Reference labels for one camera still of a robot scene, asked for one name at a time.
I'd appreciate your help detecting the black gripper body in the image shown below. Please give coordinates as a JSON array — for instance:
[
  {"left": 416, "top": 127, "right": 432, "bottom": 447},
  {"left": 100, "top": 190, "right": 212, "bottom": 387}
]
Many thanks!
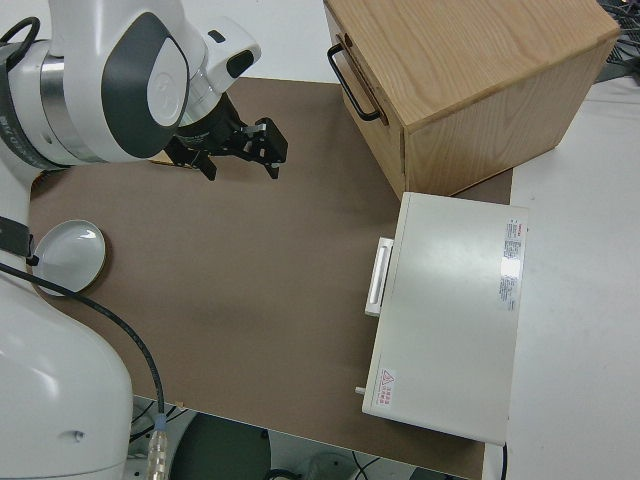
[{"left": 167, "top": 97, "right": 290, "bottom": 167}]

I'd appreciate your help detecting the gray round plate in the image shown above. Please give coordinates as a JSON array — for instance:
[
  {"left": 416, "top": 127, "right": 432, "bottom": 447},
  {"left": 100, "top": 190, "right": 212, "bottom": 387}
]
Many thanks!
[{"left": 31, "top": 218, "right": 111, "bottom": 298}]

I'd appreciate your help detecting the brown table mat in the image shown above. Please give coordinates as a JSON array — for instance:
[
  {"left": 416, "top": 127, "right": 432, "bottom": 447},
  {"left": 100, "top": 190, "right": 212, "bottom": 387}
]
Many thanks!
[{"left": 27, "top": 77, "right": 515, "bottom": 480}]

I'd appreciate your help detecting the wooden drawer box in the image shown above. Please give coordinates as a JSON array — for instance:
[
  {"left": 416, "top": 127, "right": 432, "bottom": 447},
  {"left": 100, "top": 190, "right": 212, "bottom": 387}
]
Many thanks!
[{"left": 322, "top": 0, "right": 622, "bottom": 198}]

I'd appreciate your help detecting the white metal oven box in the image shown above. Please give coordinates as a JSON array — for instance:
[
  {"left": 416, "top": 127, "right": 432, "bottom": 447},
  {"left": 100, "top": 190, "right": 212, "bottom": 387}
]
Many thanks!
[{"left": 360, "top": 191, "right": 531, "bottom": 448}]

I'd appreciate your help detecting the black metal drawer handle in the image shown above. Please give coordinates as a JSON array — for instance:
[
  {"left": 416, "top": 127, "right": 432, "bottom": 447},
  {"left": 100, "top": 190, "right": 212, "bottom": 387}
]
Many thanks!
[{"left": 326, "top": 43, "right": 383, "bottom": 123}]

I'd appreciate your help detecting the white oven door handle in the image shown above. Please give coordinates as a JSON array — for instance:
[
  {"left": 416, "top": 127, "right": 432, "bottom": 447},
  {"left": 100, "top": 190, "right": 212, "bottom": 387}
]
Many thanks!
[{"left": 363, "top": 237, "right": 397, "bottom": 317}]

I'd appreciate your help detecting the black cable strap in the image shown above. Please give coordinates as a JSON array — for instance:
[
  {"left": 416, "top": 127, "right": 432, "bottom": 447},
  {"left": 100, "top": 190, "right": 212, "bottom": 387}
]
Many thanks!
[{"left": 0, "top": 215, "right": 40, "bottom": 266}]

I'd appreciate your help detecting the black looped cable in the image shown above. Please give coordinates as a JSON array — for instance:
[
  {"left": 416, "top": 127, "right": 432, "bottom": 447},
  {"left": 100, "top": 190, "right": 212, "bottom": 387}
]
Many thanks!
[{"left": 0, "top": 16, "right": 42, "bottom": 67}]

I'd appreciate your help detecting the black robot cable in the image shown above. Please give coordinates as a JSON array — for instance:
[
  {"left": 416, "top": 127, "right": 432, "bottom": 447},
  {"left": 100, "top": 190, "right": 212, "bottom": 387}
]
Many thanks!
[{"left": 0, "top": 261, "right": 167, "bottom": 417}]

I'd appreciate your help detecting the silver cable connector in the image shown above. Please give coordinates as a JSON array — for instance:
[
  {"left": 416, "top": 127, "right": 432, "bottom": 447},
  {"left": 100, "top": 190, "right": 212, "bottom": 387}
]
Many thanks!
[{"left": 146, "top": 413, "right": 172, "bottom": 480}]

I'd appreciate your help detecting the gray cable bundle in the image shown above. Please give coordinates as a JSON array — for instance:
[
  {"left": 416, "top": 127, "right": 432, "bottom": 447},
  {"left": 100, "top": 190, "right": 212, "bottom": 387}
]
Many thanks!
[{"left": 598, "top": 0, "right": 640, "bottom": 84}]

